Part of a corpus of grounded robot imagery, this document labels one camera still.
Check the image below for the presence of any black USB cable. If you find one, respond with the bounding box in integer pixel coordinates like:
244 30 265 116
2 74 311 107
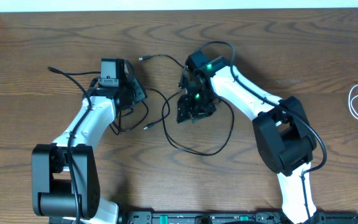
138 54 235 157
109 88 183 136

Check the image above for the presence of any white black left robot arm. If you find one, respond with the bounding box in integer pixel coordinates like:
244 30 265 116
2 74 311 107
31 58 147 223

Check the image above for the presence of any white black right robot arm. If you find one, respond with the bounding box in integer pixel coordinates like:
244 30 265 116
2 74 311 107
177 50 318 223

